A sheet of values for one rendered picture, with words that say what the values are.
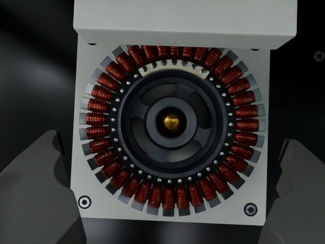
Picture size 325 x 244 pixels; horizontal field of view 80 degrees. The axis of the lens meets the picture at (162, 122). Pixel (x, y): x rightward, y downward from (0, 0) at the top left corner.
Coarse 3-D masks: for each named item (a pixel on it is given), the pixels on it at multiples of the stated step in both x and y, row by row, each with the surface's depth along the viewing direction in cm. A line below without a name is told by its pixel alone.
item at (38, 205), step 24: (48, 144) 10; (24, 168) 8; (48, 168) 8; (0, 192) 7; (24, 192) 7; (48, 192) 7; (72, 192) 7; (0, 216) 6; (24, 216) 6; (48, 216) 6; (72, 216) 6; (0, 240) 6; (24, 240) 6; (48, 240) 6; (72, 240) 6
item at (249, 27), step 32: (96, 0) 5; (128, 0) 5; (160, 0) 5; (192, 0) 5; (224, 0) 5; (256, 0) 5; (288, 0) 5; (96, 32) 5; (128, 32) 5; (160, 32) 5; (192, 32) 5; (224, 32) 5; (256, 32) 5; (288, 32) 5
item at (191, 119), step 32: (128, 64) 11; (160, 64) 11; (192, 64) 11; (224, 64) 11; (96, 96) 11; (128, 96) 12; (224, 96) 12; (256, 96) 12; (96, 128) 11; (128, 128) 13; (192, 128) 12; (224, 128) 12; (256, 128) 11; (96, 160) 11; (128, 160) 12; (160, 160) 14; (192, 160) 13; (224, 160) 12; (256, 160) 12; (128, 192) 11; (160, 192) 11; (192, 192) 11; (224, 192) 12
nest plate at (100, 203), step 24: (96, 48) 15; (240, 48) 15; (264, 72) 15; (144, 96) 15; (192, 96) 15; (264, 96) 15; (144, 144) 15; (192, 144) 15; (264, 144) 15; (72, 168) 15; (96, 168) 15; (264, 168) 15; (96, 192) 15; (216, 192) 15; (240, 192) 15; (264, 192) 15; (96, 216) 15; (120, 216) 15; (144, 216) 15; (168, 216) 15; (192, 216) 15; (216, 216) 15; (240, 216) 15; (264, 216) 15
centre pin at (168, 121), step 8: (168, 112) 13; (176, 112) 13; (160, 120) 13; (168, 120) 12; (176, 120) 12; (184, 120) 13; (160, 128) 13; (168, 128) 12; (176, 128) 12; (168, 136) 13
